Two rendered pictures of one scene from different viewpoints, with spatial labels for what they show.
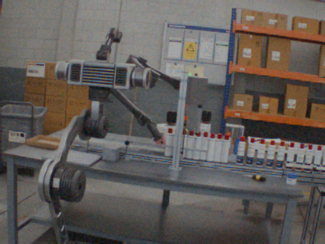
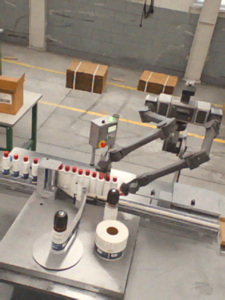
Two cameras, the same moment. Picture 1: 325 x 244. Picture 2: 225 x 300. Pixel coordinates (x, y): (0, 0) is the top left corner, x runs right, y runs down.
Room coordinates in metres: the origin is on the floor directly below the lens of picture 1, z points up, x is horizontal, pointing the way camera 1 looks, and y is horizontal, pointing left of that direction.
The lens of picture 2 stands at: (5.42, -0.13, 2.73)
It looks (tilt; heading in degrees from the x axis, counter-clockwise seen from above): 32 degrees down; 179
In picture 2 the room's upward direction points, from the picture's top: 9 degrees clockwise
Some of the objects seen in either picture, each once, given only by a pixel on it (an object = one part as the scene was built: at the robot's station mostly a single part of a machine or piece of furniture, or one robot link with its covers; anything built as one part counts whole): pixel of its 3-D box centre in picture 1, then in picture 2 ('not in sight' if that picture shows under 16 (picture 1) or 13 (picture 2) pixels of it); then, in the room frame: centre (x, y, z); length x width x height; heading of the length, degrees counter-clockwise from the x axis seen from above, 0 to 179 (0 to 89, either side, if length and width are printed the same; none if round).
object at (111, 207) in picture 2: (170, 129); (111, 208); (3.39, -0.03, 1.03); 0.09 x 0.09 x 0.30
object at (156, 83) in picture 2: not in sight; (157, 83); (-1.37, 0.64, 0.11); 0.65 x 0.54 x 0.22; 78
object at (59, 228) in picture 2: (205, 126); (59, 231); (3.67, -0.33, 1.04); 0.09 x 0.09 x 0.29
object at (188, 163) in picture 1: (172, 159); (106, 201); (3.10, -0.07, 0.85); 1.65 x 0.11 x 0.05; 81
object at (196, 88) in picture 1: (194, 90); (103, 132); (3.00, -0.16, 1.38); 0.17 x 0.10 x 0.19; 136
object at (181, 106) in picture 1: (180, 120); (110, 155); (2.95, -0.09, 1.16); 0.04 x 0.04 x 0.67; 81
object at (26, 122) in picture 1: (20, 133); not in sight; (5.20, 1.87, 0.48); 0.89 x 0.63 x 0.96; 10
